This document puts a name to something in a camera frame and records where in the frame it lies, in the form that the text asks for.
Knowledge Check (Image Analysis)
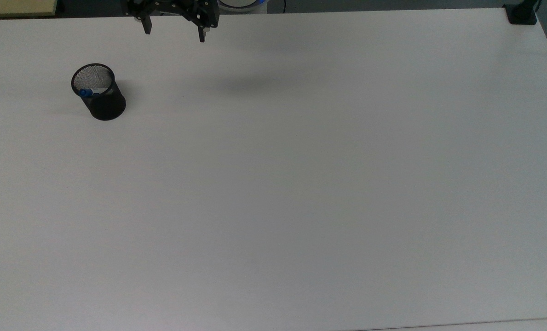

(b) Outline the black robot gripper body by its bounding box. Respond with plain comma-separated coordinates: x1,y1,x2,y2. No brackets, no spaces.
126,0,219,28

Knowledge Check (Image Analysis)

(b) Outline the blue and white marker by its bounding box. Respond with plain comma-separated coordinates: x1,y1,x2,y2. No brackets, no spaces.
79,87,114,98

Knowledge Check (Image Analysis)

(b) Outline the black mesh pen cup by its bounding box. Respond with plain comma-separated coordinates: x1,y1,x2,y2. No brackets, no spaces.
71,63,127,122

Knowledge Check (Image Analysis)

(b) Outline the yellow board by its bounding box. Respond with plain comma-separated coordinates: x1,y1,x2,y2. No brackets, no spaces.
0,0,58,17

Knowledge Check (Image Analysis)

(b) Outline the black clamp pole mount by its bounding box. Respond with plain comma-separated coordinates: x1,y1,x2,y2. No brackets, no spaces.
503,0,541,25

